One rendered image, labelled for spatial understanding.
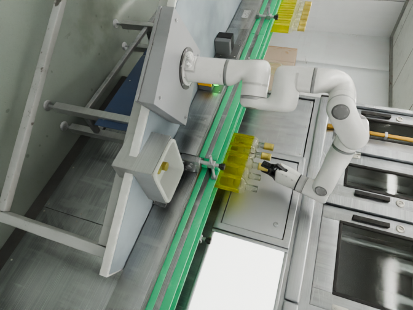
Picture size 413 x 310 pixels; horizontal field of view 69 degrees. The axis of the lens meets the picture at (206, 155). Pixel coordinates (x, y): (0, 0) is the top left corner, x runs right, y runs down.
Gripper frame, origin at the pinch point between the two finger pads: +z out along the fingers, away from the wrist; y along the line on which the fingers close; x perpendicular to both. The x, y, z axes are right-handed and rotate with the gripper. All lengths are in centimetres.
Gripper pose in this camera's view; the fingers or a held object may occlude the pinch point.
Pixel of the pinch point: (266, 167)
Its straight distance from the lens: 137.0
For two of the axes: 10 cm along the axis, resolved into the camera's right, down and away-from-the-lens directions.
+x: -5.5, 7.3, -4.1
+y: -1.2, -5.6, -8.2
